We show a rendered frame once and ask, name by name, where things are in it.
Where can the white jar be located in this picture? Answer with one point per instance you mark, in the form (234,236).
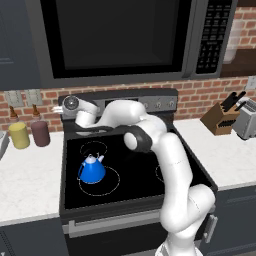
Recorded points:
(230,43)

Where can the maroon bottle with brown top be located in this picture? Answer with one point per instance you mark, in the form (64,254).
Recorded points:
(40,133)

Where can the blue kettle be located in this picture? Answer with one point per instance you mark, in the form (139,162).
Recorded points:
(92,171)

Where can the black oven door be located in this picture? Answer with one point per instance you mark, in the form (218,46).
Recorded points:
(110,241)

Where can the black stove with hob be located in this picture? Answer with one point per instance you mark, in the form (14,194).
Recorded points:
(133,180)

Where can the grey wall socket plate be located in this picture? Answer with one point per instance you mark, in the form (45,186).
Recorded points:
(251,83)

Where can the grey rounded object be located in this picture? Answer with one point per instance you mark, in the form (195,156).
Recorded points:
(3,145)

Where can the grey wall switch plate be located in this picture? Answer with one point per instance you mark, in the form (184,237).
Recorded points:
(14,98)
(34,97)

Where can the silver toaster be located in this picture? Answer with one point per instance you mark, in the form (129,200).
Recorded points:
(247,120)

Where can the black microwave door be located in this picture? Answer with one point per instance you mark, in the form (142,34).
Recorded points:
(120,33)

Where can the dark grey base cupboard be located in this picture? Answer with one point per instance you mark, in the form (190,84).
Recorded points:
(33,238)
(235,220)

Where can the grey stove knob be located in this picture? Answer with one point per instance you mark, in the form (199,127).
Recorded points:
(158,105)
(146,106)
(172,104)

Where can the wooden wall shelf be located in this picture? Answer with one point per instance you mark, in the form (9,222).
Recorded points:
(243,63)

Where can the wooden knife block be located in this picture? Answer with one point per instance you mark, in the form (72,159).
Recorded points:
(218,120)

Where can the yellow bottle with brown top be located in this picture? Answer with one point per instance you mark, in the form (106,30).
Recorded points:
(19,135)

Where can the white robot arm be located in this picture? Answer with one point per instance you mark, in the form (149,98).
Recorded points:
(173,173)

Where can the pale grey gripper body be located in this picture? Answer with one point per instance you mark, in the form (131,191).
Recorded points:
(100,129)

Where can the black microwave oven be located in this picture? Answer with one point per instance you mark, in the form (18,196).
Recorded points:
(213,36)

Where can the dark grey wall cupboard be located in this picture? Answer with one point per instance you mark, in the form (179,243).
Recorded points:
(16,43)

